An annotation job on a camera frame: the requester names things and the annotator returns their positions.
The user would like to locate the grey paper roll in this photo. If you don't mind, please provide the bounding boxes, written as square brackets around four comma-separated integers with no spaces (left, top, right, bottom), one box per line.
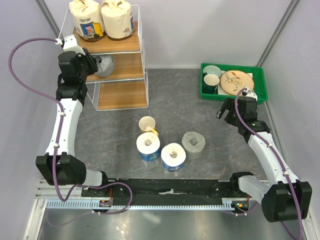
[94,55,116,78]
[181,131,206,160]

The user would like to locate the beige paper roll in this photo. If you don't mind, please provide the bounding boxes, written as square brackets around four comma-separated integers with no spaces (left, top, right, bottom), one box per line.
[69,0,106,42]
[100,0,134,40]

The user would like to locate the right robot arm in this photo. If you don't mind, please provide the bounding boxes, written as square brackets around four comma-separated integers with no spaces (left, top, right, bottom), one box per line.
[216,96,312,223]

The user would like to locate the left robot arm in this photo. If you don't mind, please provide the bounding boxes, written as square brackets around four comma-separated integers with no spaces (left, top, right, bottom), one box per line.
[35,48,110,197]

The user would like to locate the orange floral plate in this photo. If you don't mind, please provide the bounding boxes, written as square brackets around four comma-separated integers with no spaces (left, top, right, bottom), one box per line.
[220,69,255,96]

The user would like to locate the dark green white cup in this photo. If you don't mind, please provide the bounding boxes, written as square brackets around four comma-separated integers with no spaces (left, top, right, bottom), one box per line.
[202,74,220,94]

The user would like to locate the light green bowl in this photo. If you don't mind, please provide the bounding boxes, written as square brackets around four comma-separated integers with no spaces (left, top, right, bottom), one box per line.
[202,65,222,78]

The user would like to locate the green plastic tray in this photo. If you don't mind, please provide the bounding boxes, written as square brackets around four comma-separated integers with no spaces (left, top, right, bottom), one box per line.
[199,63,268,105]

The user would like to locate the white blue paper roll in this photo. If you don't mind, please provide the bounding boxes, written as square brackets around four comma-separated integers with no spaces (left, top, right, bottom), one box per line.
[161,143,186,172]
[136,132,161,162]

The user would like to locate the yellow ceramic mug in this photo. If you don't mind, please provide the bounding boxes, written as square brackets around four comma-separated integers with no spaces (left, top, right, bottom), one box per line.
[138,116,159,136]

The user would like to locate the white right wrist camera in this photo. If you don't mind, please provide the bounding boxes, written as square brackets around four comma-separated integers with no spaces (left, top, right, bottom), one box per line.
[241,87,258,102]

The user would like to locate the white wire three-tier shelf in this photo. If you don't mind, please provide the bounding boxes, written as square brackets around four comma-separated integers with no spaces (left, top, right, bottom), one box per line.
[60,4,149,111]

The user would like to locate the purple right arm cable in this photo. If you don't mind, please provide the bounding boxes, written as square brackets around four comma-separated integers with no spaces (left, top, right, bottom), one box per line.
[234,88,305,240]

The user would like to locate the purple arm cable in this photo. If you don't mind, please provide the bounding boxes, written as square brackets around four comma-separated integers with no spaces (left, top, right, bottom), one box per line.
[234,88,305,240]
[7,37,83,203]

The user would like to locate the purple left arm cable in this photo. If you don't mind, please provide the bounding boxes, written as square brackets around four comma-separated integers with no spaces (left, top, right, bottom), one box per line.
[7,37,83,203]

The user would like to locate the grey slotted cable duct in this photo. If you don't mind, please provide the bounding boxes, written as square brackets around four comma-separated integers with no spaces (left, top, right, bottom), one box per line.
[46,197,237,210]

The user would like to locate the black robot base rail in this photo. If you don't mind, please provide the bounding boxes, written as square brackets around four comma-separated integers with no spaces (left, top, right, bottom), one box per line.
[81,178,255,207]

